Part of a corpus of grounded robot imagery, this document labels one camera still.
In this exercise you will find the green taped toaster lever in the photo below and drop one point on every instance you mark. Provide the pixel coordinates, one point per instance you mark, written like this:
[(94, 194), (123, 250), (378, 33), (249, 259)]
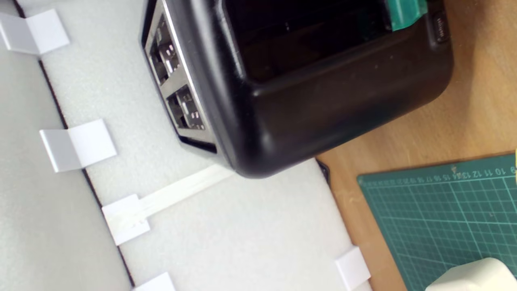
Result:
[(406, 14)]

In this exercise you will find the black two-slot toaster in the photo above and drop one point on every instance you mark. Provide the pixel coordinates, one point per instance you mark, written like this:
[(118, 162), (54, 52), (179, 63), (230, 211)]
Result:
[(323, 109)]

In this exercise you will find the green cutting mat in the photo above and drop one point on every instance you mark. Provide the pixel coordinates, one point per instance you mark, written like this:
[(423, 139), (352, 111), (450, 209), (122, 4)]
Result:
[(440, 218)]

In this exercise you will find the white block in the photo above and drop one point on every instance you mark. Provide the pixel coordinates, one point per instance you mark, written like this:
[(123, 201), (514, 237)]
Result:
[(476, 279)]

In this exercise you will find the black defrost button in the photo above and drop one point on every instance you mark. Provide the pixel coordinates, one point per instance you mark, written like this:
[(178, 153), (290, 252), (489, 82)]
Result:
[(440, 27)]

